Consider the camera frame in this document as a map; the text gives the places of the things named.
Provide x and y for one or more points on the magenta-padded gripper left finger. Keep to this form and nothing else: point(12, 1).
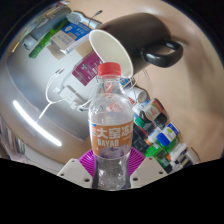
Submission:
point(75, 171)

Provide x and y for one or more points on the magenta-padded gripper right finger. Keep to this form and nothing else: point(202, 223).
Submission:
point(148, 170)

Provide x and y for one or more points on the clear red-capped drink bottle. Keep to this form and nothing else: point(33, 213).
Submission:
point(110, 133)

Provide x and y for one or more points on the green plastic bottle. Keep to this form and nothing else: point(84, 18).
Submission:
point(158, 150)

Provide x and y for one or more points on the red white canister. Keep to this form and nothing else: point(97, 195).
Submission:
point(152, 110)

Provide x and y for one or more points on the magenta pouch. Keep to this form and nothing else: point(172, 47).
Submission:
point(87, 68)

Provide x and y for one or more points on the black mug white inside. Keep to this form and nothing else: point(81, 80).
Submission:
point(140, 36)

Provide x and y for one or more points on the blue white carton box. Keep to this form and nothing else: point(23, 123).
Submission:
point(71, 35)

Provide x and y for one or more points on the grey plastic jug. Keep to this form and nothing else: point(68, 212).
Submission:
point(43, 26)

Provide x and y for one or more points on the light blue brush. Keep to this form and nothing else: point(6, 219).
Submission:
point(80, 17)

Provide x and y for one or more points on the white wall power strip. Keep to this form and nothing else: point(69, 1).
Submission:
point(71, 96)

